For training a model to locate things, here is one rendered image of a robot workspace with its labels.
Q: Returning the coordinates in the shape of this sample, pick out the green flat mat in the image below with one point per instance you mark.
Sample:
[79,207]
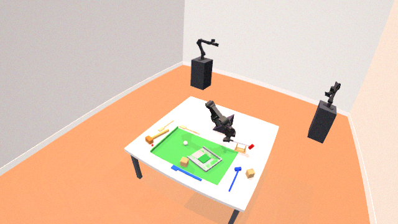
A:
[172,150]

